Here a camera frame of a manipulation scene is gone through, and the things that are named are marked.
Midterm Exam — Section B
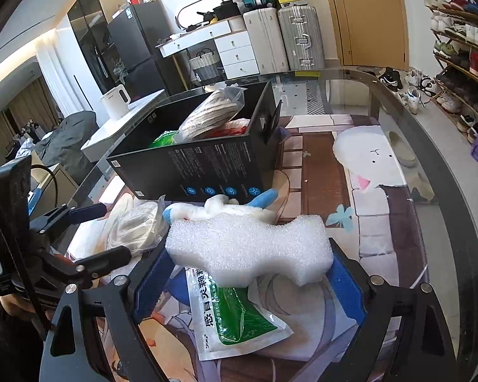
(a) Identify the bagged white cord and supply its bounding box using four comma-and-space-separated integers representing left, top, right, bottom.
103, 195, 171, 257

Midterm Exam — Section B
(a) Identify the white foam block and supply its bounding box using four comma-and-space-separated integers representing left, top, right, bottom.
166, 214, 334, 287

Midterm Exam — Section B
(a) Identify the green medicine packet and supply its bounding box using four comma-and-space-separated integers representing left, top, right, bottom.
185, 268, 293, 361
148, 130, 178, 148

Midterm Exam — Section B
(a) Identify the white blue plush toy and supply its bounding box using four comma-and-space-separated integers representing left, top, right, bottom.
162, 189, 278, 225

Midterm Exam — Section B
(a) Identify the bagged cream rope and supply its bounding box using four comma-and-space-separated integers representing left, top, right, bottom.
177, 85, 248, 143

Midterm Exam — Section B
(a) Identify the red white balloon bag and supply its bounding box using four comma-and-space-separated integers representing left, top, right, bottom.
205, 118, 250, 139

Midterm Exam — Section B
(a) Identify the left hand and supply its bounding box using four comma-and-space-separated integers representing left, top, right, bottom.
0, 294, 36, 320

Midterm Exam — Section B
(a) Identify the dark grey beanbag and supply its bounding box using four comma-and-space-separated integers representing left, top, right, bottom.
33, 110, 98, 185

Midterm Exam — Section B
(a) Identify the white low side table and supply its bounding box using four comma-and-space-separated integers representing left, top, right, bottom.
81, 90, 167, 163

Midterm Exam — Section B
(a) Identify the white electric kettle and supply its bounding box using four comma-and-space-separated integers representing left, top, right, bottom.
101, 85, 131, 120

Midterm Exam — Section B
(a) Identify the black cardboard box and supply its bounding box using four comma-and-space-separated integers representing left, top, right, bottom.
107, 82, 281, 203

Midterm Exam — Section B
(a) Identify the anime printed table mat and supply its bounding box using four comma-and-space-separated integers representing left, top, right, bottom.
140, 115, 426, 381

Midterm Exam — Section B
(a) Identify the black refrigerator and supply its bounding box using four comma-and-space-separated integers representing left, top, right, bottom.
108, 2, 185, 101

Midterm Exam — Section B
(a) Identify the black glass cabinet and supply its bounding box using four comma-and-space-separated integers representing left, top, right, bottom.
68, 0, 127, 94

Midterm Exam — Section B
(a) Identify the woven laundry basket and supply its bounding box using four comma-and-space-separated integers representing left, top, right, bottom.
189, 48, 225, 85

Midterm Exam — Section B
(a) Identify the white vanity desk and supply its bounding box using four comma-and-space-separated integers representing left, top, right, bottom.
158, 16, 247, 75

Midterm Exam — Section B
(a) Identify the white drawer cabinet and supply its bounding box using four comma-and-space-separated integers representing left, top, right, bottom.
215, 31, 259, 79

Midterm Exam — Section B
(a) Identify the oval vanity mirror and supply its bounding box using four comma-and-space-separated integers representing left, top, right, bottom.
175, 0, 224, 30

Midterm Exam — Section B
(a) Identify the white suitcase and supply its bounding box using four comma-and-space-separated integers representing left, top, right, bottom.
243, 8, 290, 74

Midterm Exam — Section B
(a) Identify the silver suitcase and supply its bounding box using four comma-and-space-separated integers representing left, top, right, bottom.
278, 5, 325, 71

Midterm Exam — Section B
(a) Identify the wooden shoe rack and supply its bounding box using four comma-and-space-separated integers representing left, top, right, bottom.
424, 0, 478, 144

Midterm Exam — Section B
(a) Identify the wooden door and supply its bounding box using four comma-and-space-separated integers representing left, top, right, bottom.
328, 0, 409, 70

